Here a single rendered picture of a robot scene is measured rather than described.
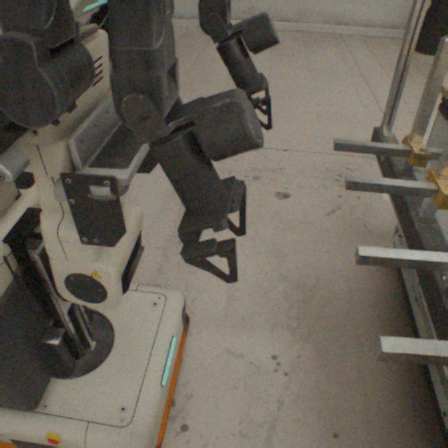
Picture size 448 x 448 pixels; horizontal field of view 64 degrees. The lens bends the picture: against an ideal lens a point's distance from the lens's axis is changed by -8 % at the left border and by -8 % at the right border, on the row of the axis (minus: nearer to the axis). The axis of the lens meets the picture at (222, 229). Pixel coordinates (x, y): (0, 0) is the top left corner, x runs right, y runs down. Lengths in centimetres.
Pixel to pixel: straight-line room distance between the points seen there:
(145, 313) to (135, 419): 38
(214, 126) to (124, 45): 12
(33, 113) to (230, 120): 21
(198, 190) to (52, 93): 19
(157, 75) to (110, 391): 102
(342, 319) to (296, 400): 45
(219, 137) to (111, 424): 96
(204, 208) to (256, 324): 125
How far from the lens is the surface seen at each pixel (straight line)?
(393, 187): 105
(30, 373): 118
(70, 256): 83
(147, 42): 39
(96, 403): 125
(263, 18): 82
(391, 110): 163
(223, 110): 41
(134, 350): 131
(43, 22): 43
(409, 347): 68
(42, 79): 43
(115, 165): 67
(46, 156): 73
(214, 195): 46
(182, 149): 44
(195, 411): 149
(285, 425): 148
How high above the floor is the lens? 138
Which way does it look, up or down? 41 degrees down
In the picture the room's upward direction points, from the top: straight up
